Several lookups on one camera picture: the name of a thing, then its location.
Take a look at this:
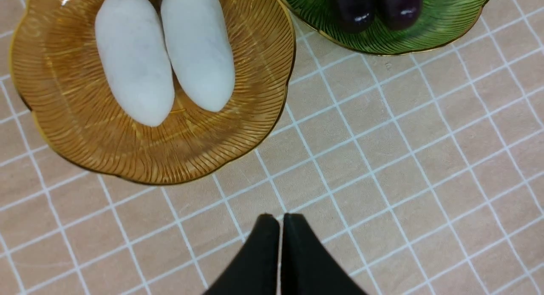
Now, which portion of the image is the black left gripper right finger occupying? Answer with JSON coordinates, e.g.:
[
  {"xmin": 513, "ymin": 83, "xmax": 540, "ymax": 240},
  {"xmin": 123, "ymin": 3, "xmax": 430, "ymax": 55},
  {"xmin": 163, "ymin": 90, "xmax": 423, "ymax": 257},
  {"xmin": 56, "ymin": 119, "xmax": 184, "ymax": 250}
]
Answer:
[{"xmin": 280, "ymin": 213, "xmax": 366, "ymax": 295}]

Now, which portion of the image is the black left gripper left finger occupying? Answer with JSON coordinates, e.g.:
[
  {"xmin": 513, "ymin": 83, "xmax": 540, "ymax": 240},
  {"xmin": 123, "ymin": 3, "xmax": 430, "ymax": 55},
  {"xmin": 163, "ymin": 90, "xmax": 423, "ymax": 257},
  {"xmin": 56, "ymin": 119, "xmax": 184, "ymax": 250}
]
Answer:
[{"xmin": 204, "ymin": 213, "xmax": 280, "ymax": 295}]

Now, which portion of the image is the white radish with green leaves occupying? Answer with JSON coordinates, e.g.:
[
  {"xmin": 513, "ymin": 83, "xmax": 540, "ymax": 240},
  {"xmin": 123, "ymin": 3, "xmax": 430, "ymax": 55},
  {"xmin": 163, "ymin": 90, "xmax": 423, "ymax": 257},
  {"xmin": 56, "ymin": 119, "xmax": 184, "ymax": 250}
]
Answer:
[{"xmin": 161, "ymin": 0, "xmax": 235, "ymax": 112}]

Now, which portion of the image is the purple eggplant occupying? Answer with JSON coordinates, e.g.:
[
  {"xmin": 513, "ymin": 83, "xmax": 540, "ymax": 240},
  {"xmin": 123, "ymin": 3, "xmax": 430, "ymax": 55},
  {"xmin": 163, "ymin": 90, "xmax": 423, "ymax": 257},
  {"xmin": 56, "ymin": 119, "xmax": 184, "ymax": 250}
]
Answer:
[
  {"xmin": 377, "ymin": 0, "xmax": 423, "ymax": 30},
  {"xmin": 329, "ymin": 0, "xmax": 376, "ymax": 34}
]

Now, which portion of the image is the beige checkered tablecloth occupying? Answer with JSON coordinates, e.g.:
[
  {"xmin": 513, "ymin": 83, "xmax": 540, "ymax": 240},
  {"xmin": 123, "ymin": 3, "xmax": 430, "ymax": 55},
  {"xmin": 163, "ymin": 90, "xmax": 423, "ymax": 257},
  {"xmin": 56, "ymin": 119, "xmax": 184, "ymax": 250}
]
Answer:
[{"xmin": 0, "ymin": 0, "xmax": 544, "ymax": 295}]

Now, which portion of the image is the green glass plate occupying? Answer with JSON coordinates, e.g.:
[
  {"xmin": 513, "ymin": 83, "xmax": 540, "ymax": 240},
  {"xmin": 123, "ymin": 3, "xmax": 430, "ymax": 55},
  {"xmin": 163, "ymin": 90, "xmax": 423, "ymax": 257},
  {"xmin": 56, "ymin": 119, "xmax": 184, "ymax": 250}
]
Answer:
[{"xmin": 280, "ymin": 0, "xmax": 490, "ymax": 56}]

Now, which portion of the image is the amber glass plate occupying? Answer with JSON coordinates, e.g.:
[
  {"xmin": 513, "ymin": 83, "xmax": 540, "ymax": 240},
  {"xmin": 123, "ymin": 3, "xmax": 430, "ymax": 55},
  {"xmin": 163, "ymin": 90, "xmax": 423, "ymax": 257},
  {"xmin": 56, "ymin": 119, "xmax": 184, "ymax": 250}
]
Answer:
[{"xmin": 9, "ymin": 0, "xmax": 297, "ymax": 185}]

